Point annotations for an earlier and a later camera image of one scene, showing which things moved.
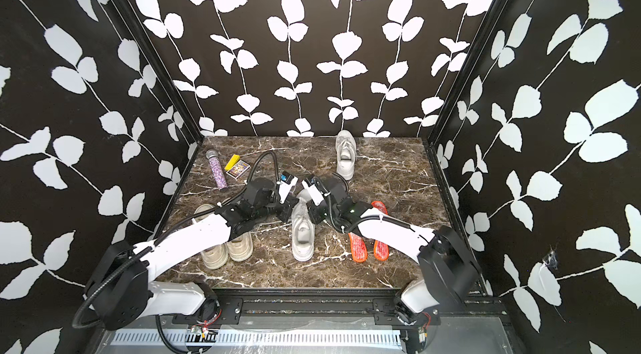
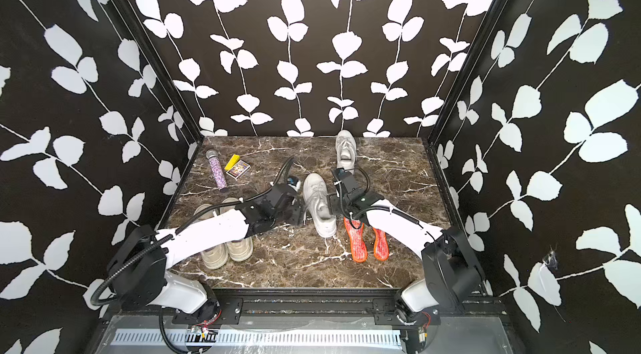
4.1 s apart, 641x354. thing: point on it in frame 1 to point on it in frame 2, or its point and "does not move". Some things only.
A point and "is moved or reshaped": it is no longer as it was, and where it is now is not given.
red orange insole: (359, 247) does not move
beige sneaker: (214, 258) does not move
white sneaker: (303, 236) is moved or reshaped
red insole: (381, 250) does not move
